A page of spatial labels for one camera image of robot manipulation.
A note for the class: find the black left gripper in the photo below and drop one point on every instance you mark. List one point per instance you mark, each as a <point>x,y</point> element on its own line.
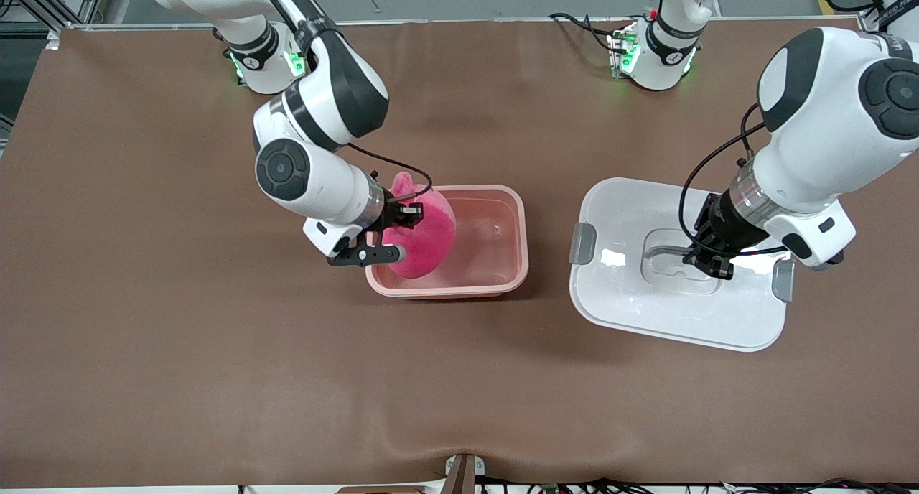
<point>726,225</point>

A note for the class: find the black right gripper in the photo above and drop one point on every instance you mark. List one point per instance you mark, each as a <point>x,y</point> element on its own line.
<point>394,211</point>

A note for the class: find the pink round plush toy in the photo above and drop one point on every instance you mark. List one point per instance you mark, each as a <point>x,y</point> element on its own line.
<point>431,243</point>

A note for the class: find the grey lid latch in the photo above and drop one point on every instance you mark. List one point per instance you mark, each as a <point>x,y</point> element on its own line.
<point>784,282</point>
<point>581,244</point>

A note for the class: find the white plastic box lid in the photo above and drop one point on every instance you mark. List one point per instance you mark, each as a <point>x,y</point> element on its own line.
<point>632,300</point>

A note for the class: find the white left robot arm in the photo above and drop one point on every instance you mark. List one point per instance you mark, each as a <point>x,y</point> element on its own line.
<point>818,113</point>

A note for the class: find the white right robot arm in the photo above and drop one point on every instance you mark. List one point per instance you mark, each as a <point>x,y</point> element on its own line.
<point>337,99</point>

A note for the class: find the pink plastic storage box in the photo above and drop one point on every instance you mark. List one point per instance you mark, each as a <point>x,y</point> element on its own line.
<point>495,250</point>

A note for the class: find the brown table mat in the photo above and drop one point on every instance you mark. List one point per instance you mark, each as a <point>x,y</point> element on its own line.
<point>215,372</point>

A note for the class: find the aluminium frame profile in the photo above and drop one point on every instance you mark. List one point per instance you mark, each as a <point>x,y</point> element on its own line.
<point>890,2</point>
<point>32,4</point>

